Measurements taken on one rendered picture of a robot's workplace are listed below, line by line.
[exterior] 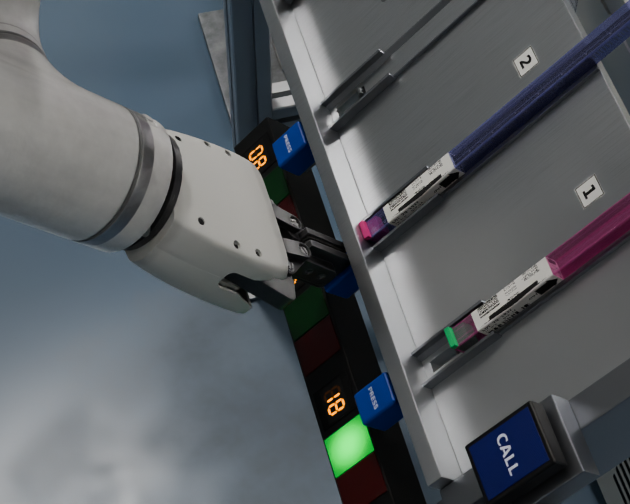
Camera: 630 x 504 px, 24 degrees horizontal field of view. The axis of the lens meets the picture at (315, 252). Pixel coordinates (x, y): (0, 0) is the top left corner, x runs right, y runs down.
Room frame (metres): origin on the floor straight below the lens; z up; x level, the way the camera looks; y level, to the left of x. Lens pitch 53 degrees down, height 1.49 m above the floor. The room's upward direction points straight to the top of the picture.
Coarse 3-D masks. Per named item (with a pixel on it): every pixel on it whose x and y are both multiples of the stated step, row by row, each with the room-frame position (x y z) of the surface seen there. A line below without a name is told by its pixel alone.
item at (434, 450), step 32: (288, 32) 0.78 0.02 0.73; (288, 64) 0.74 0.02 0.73; (320, 96) 0.72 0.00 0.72; (320, 128) 0.68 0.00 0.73; (320, 160) 0.65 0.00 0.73; (352, 192) 0.63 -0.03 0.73; (352, 224) 0.59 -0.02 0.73; (352, 256) 0.57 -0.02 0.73; (384, 288) 0.55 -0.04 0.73; (384, 320) 0.52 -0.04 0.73; (384, 352) 0.50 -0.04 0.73; (416, 384) 0.47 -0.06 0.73; (416, 416) 0.45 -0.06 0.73; (416, 448) 0.43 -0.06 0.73; (448, 448) 0.43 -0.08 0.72; (448, 480) 0.41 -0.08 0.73
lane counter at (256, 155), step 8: (264, 136) 0.73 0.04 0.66; (256, 144) 0.73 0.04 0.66; (264, 144) 0.73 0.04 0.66; (248, 152) 0.73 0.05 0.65; (256, 152) 0.72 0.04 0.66; (264, 152) 0.72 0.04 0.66; (272, 152) 0.72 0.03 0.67; (248, 160) 0.72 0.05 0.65; (256, 160) 0.72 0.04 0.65; (264, 160) 0.71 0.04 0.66; (272, 160) 0.71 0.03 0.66; (264, 168) 0.71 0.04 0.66
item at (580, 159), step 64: (320, 0) 0.80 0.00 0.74; (384, 0) 0.76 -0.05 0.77; (448, 0) 0.73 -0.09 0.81; (512, 0) 0.70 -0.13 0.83; (320, 64) 0.75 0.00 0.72; (384, 64) 0.72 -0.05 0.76; (448, 64) 0.68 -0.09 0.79; (512, 64) 0.66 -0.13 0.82; (384, 128) 0.67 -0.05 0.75; (448, 128) 0.64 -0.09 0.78; (576, 128) 0.59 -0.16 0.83; (384, 192) 0.62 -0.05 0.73; (448, 192) 0.59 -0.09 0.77; (512, 192) 0.57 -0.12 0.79; (576, 192) 0.55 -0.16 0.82; (384, 256) 0.58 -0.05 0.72; (448, 256) 0.55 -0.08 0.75; (512, 256) 0.53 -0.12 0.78; (448, 320) 0.51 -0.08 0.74; (512, 320) 0.49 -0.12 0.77; (576, 320) 0.47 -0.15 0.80; (448, 384) 0.47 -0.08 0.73; (512, 384) 0.45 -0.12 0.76; (576, 384) 0.44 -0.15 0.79
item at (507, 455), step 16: (528, 416) 0.40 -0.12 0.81; (496, 432) 0.40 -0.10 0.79; (512, 432) 0.40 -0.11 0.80; (528, 432) 0.39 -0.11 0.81; (480, 448) 0.40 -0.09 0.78; (496, 448) 0.39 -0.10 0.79; (512, 448) 0.39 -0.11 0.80; (528, 448) 0.39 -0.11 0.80; (544, 448) 0.38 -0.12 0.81; (480, 464) 0.39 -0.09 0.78; (496, 464) 0.39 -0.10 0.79; (512, 464) 0.38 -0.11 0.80; (528, 464) 0.38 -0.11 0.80; (496, 480) 0.38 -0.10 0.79; (512, 480) 0.37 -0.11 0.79
